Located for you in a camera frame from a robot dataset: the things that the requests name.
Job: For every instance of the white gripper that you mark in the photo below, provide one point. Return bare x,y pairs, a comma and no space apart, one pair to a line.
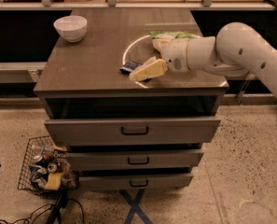
175,57

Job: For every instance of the blue rxbar blueberry bar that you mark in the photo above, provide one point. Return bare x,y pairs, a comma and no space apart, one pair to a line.
132,69

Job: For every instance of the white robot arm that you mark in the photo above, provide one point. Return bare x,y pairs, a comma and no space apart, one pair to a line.
236,50

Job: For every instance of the white ceramic bowl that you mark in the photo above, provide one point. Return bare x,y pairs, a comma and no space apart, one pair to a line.
71,28

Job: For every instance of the green chip bag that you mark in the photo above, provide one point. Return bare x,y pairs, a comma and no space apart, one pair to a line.
160,39

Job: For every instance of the grey drawer cabinet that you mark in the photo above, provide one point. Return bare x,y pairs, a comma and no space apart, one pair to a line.
82,80

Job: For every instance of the middle grey drawer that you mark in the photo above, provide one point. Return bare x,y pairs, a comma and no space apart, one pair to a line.
130,160

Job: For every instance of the grey drawer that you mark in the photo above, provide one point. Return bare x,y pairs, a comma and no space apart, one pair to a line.
118,132
130,160
108,182

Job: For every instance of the top grey drawer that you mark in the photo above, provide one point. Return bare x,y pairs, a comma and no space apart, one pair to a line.
118,132

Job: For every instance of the bottom grey drawer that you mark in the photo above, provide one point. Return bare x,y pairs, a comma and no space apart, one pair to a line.
108,182

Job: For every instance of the blue tape cross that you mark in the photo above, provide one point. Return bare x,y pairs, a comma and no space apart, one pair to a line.
135,208

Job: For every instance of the crushed can in basket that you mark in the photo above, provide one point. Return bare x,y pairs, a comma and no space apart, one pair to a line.
46,162

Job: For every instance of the yellow sponge in basket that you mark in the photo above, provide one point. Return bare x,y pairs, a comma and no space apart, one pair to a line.
54,181

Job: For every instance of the black wire basket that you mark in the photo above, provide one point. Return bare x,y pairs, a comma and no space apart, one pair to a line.
34,177

